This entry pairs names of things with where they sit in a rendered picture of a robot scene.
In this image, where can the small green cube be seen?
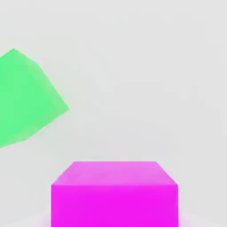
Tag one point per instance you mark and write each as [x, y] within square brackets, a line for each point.
[24, 99]

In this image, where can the small magenta cube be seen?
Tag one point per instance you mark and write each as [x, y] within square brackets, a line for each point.
[114, 204]

